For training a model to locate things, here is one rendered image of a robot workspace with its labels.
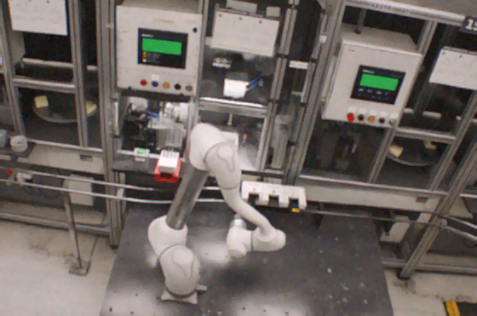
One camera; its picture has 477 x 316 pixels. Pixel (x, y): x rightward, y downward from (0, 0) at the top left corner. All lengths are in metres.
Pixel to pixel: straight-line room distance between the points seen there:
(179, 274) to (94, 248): 1.36
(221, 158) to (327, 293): 1.05
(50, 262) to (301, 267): 1.76
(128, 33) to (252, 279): 1.41
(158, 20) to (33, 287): 1.97
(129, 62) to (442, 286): 2.80
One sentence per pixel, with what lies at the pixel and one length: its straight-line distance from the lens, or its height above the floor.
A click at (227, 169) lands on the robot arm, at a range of 1.88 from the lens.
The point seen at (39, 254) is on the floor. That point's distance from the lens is 3.48.
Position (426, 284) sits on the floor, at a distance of 3.77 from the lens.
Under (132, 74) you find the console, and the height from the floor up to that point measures 1.46.
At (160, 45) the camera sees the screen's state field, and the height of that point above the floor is 1.66.
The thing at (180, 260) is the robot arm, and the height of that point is 0.95.
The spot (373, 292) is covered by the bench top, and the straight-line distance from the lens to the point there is 2.64.
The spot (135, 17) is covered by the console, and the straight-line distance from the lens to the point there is 2.29.
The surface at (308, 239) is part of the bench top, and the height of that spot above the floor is 0.68.
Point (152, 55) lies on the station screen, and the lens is 2.33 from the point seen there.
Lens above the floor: 2.69
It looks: 37 degrees down
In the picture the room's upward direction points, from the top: 9 degrees clockwise
